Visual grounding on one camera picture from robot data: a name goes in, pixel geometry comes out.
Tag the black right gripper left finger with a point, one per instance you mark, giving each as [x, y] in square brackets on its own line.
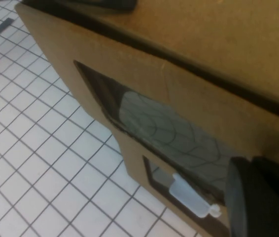
[245, 205]

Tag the translucent white plastic tab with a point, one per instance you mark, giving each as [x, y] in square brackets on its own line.
[191, 197]

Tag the white grid-pattern tablecloth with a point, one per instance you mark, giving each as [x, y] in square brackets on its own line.
[43, 160]

